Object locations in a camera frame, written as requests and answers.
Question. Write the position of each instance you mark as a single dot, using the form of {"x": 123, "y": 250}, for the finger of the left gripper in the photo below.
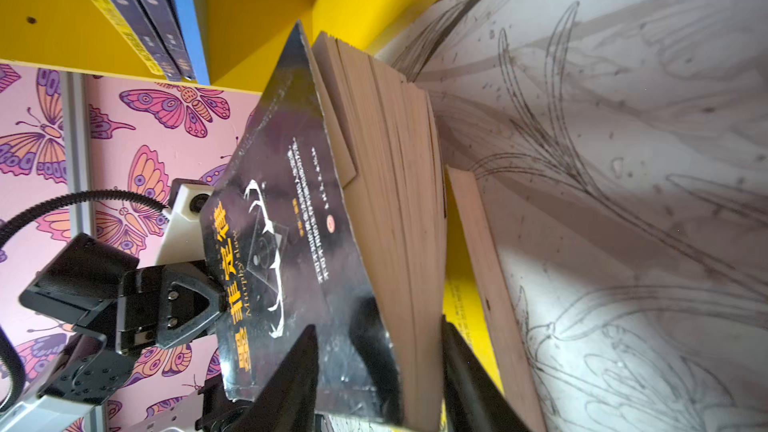
{"x": 167, "y": 306}

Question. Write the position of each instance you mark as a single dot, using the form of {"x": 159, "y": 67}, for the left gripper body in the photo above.
{"x": 80, "y": 287}

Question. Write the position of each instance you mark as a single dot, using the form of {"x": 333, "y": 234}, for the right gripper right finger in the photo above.
{"x": 472, "y": 401}

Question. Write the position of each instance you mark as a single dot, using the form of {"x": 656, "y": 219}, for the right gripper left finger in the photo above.
{"x": 287, "y": 402}

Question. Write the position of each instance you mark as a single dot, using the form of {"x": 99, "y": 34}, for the thin yellow book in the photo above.
{"x": 478, "y": 303}

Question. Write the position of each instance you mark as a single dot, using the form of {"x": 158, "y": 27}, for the black book yellow title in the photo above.
{"x": 331, "y": 216}

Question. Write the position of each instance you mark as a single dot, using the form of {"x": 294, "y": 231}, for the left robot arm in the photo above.
{"x": 20, "y": 410}

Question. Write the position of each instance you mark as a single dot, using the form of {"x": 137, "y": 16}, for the yellow pink blue bookshelf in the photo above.
{"x": 244, "y": 38}

